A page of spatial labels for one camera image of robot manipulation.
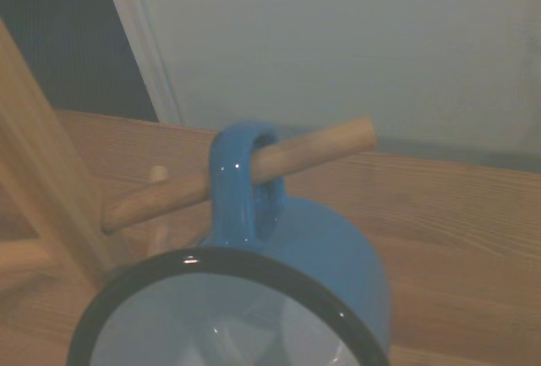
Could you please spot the blue enamel mug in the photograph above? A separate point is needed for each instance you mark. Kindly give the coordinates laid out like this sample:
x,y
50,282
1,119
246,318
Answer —
x,y
329,247

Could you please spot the wooden mug tree rack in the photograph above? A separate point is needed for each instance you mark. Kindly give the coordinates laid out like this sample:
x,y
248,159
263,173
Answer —
x,y
313,146

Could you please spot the white wall trim strip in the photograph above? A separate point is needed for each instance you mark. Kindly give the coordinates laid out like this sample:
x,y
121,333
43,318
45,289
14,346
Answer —
x,y
143,45

